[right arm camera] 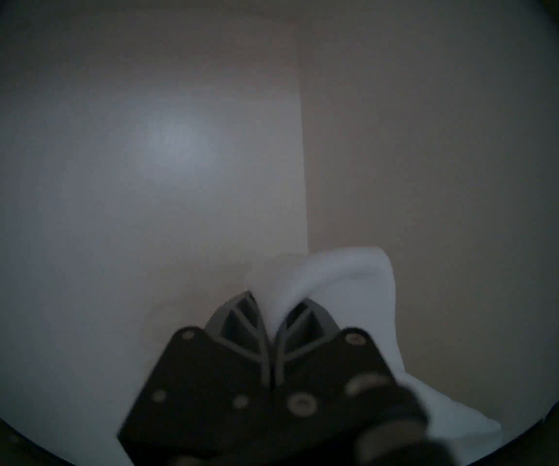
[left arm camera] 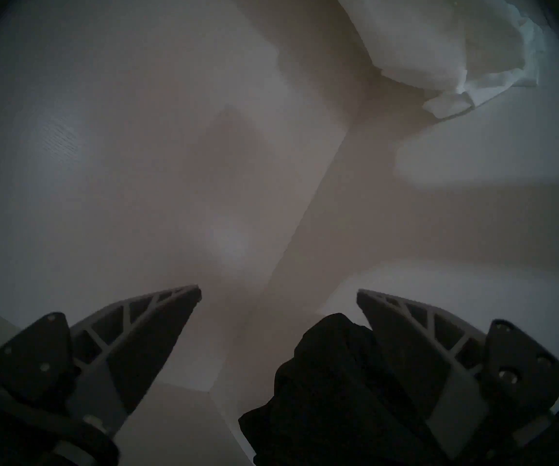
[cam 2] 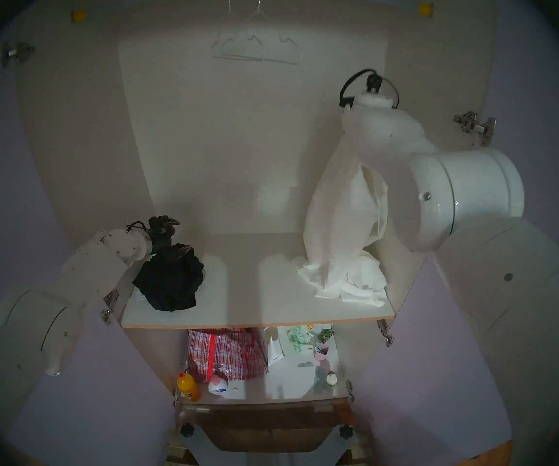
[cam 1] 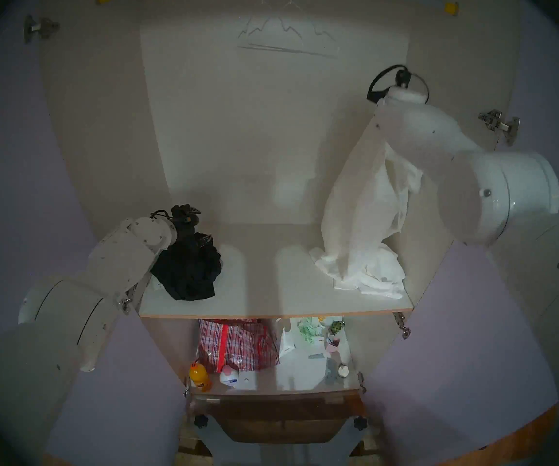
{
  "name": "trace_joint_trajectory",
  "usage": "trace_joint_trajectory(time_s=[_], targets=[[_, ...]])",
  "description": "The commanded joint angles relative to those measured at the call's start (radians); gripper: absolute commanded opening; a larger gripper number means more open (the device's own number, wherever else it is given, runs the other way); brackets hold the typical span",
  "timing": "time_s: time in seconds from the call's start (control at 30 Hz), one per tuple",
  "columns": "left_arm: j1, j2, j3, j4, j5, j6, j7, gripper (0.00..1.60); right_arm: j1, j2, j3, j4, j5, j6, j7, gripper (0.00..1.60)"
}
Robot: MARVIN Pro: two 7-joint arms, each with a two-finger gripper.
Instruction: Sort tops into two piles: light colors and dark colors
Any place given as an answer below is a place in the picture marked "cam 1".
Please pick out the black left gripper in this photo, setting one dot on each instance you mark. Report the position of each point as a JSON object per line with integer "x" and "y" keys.
{"x": 185, "y": 224}

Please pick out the black top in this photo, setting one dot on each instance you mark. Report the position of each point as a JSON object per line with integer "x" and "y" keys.
{"x": 187, "y": 275}

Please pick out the large white top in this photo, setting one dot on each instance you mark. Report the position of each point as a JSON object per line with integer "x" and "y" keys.
{"x": 357, "y": 208}

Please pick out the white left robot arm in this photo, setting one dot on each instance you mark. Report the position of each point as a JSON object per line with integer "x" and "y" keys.
{"x": 114, "y": 261}

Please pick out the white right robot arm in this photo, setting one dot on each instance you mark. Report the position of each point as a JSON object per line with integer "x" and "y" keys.
{"x": 502, "y": 193}

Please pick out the metal wardrobe door hinge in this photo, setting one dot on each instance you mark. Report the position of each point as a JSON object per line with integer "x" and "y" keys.
{"x": 498, "y": 125}
{"x": 402, "y": 324}
{"x": 37, "y": 28}
{"x": 125, "y": 303}

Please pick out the red plaid woven bag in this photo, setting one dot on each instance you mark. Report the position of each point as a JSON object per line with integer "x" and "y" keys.
{"x": 238, "y": 346}

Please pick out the small white paper bag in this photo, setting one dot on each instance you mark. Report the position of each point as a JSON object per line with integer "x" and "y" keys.
{"x": 285, "y": 341}

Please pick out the orange plastic bottle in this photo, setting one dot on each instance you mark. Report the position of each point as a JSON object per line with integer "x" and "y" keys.
{"x": 200, "y": 377}

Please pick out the green patterned package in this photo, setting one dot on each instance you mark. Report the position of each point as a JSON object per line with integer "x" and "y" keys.
{"x": 310, "y": 331}

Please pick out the white bottle pink cap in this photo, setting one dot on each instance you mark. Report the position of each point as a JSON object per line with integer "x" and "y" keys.
{"x": 229, "y": 376}

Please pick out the small metal cabinet hinge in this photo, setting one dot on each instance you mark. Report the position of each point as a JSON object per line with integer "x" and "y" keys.
{"x": 360, "y": 381}
{"x": 188, "y": 387}

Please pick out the small green potted plant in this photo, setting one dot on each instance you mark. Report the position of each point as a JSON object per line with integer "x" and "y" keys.
{"x": 336, "y": 326}

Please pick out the pink cup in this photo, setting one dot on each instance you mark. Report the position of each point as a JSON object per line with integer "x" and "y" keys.
{"x": 333, "y": 344}

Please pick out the purple wardrobe door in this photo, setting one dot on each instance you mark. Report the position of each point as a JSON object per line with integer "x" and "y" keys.
{"x": 129, "y": 397}
{"x": 454, "y": 348}

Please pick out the black star knob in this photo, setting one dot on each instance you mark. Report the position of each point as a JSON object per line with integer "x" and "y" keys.
{"x": 360, "y": 424}
{"x": 201, "y": 421}

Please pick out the grey pouch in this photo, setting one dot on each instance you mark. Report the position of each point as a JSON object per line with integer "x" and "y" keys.
{"x": 331, "y": 371}

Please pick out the small round white jar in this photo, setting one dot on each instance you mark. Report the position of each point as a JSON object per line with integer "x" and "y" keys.
{"x": 343, "y": 371}

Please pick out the brown wooden drawer front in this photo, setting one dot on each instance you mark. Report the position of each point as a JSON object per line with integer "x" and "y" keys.
{"x": 279, "y": 416}

